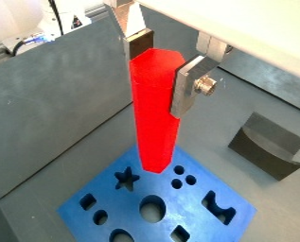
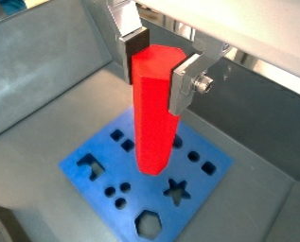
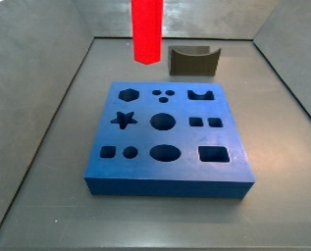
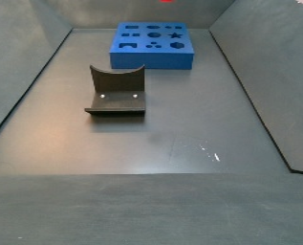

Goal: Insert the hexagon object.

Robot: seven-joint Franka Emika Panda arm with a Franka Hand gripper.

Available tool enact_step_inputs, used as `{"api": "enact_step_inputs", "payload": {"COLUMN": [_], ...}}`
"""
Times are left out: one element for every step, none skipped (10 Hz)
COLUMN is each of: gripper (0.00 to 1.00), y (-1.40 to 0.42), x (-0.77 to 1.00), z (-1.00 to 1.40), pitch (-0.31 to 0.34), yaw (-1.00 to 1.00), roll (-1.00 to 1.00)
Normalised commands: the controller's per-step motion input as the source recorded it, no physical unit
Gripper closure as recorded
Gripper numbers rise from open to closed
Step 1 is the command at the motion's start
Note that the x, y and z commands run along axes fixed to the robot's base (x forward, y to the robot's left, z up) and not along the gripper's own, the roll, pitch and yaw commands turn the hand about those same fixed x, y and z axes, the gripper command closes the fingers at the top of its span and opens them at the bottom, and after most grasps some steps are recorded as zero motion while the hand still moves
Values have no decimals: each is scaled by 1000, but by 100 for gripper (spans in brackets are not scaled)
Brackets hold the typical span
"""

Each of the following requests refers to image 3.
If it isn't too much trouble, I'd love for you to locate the red hexagonal peg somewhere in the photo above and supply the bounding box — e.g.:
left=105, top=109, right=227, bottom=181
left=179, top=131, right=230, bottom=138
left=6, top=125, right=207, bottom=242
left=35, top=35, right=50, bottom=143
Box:
left=132, top=0, right=163, bottom=65

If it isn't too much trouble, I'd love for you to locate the blue shape-sorting block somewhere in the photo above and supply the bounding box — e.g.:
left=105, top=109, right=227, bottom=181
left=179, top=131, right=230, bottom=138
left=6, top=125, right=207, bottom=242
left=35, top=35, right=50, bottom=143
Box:
left=85, top=81, right=255, bottom=199

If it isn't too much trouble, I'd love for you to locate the dark grey curved block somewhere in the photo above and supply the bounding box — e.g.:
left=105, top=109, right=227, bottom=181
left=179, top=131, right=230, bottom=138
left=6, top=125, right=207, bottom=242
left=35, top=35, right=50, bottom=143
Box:
left=168, top=45, right=222, bottom=76

